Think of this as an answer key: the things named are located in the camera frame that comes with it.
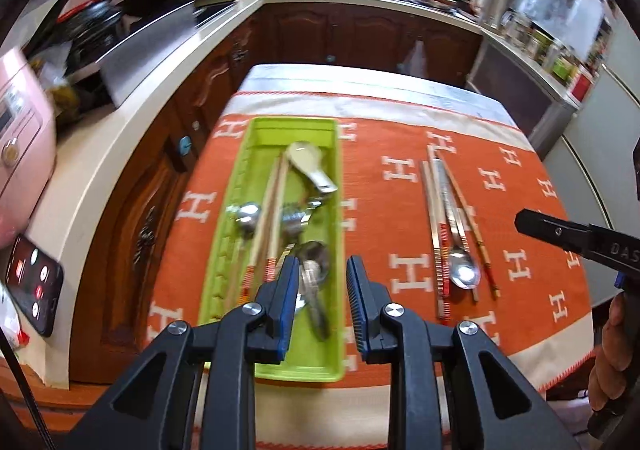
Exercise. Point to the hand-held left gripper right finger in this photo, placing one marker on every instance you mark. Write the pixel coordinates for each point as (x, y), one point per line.
(357, 310)

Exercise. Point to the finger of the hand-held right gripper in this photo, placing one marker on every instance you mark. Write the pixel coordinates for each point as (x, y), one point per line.
(575, 237)

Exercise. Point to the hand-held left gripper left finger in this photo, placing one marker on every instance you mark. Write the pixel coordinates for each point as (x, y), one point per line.
(289, 310)

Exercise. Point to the green plastic utensil tray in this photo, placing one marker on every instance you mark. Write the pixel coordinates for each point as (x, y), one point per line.
(300, 365)

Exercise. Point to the metal spoon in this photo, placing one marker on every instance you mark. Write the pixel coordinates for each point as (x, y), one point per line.
(465, 272)
(245, 217)
(314, 257)

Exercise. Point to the wooden chopsticks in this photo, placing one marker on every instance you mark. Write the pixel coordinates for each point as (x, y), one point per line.
(265, 210)

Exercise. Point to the metal fork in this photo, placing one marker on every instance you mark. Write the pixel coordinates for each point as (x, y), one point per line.
(315, 203)

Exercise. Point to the white ceramic spoon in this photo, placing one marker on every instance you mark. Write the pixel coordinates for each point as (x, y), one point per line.
(305, 158)

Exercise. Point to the person's right hand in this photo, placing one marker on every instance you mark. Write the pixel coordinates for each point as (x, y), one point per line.
(610, 355)

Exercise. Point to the orange blanket white letter print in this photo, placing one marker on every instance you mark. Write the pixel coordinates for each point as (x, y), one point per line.
(380, 230)

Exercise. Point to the stainless steel appliance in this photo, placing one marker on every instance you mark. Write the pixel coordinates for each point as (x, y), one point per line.
(520, 90)

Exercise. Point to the row of jars and bottles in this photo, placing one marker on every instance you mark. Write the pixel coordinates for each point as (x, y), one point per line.
(550, 60)

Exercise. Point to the brown wooden kitchen cabinets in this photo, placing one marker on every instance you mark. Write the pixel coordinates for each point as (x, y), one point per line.
(125, 230)

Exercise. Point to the blue round cabinet knob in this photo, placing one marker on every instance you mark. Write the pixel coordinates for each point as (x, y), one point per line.
(185, 145)

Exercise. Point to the clear hanging plastic bag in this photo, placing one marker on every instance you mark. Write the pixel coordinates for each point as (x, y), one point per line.
(417, 63)

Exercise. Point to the table with white gridded cover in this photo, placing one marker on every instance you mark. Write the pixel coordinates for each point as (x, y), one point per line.
(375, 75)

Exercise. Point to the white kitchen countertop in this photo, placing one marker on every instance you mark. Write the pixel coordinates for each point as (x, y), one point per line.
(100, 155)

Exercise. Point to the steel electric kettle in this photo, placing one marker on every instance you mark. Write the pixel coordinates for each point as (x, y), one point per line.
(492, 5)

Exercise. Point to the black smartphone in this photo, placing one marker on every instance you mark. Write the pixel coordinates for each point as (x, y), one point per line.
(35, 280)

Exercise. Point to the stacked plates by sink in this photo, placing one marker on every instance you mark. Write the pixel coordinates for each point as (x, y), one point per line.
(442, 0)

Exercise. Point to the white plastic bag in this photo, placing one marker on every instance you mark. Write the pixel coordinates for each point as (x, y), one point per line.
(10, 320)

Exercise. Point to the stainless steel splash panel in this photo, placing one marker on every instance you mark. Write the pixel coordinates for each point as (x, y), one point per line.
(150, 50)

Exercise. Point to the pink rice cooker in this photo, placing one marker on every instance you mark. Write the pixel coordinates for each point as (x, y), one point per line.
(25, 140)

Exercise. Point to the yellow green food bag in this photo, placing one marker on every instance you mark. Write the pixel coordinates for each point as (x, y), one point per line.
(57, 95)

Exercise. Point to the black cooking pot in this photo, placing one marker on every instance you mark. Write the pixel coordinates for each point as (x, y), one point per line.
(95, 25)

